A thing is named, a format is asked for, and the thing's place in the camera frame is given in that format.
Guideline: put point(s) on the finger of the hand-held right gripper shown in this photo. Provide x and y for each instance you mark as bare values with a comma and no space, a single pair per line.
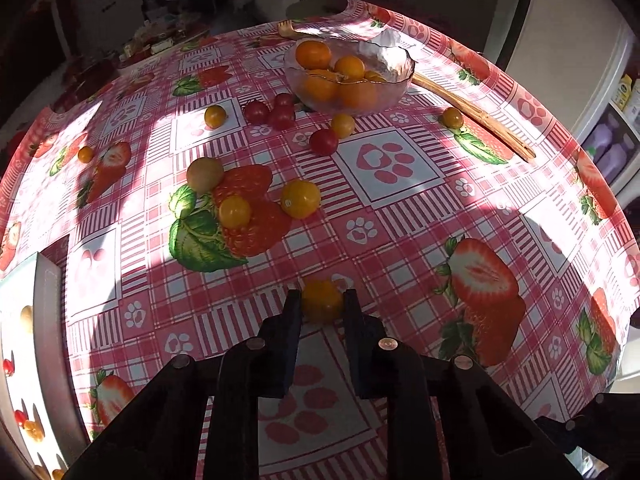
590,425

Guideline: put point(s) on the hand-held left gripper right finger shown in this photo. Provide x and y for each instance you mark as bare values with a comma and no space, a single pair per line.
352,355

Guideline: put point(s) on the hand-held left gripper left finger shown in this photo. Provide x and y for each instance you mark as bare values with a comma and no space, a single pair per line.
291,350

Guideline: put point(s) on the yellow cherry tomato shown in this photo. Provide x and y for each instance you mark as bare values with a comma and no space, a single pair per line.
452,117
320,87
357,94
343,125
34,431
312,54
349,67
375,77
300,198
57,473
321,301
26,314
234,211
216,116

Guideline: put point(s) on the white foam tray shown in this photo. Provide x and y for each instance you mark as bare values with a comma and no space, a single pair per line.
25,350

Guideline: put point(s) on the strawberry print checked tablecloth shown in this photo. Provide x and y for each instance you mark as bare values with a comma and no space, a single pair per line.
400,220

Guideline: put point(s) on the greenish cherry tomato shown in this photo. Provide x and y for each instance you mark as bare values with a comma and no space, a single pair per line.
205,174

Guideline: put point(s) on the red cherry tomato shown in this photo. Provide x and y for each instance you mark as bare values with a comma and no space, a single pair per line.
281,117
284,101
324,141
20,416
7,366
255,111

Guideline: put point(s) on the purple plastic container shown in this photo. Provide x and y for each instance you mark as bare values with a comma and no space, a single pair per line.
612,150

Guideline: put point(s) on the small orange cherry tomato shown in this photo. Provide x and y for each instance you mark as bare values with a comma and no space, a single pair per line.
85,154

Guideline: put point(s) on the clear glass bowl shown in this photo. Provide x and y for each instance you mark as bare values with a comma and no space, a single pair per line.
390,67

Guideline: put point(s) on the yellow packet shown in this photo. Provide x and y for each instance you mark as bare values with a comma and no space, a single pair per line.
625,92

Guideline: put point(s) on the pile of snack packages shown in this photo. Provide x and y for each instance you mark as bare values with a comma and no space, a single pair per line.
160,35

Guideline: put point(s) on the white refrigerator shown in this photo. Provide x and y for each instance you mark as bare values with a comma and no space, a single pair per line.
565,35

